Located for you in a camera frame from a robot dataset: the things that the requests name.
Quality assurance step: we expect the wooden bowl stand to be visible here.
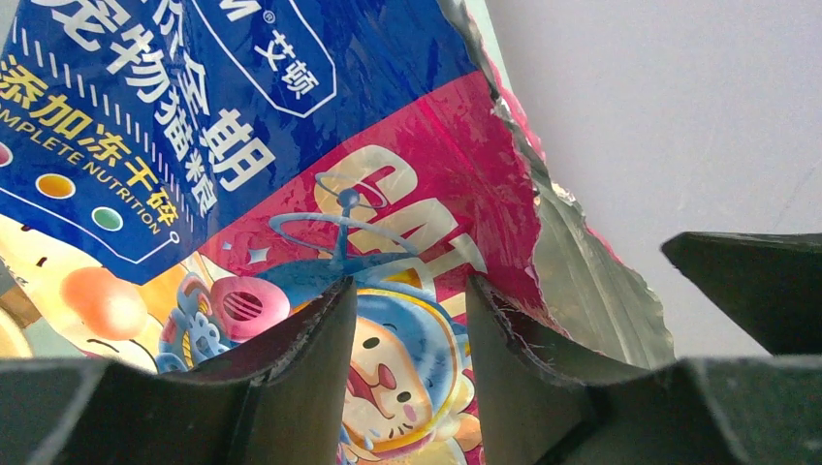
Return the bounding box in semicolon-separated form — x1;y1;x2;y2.
1;284;42;329

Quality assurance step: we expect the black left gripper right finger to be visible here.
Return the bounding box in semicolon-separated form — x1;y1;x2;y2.
466;275;821;464

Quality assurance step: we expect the pink blue cat food bag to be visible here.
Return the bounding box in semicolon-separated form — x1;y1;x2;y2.
1;1;674;464

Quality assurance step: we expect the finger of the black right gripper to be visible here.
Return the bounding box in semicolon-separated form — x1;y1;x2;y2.
661;232;821;356

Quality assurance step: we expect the cream cat-shaped pet bowl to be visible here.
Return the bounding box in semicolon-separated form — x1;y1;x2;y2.
0;309;33;358

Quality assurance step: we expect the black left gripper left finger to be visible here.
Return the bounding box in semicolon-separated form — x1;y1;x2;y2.
1;278;357;464

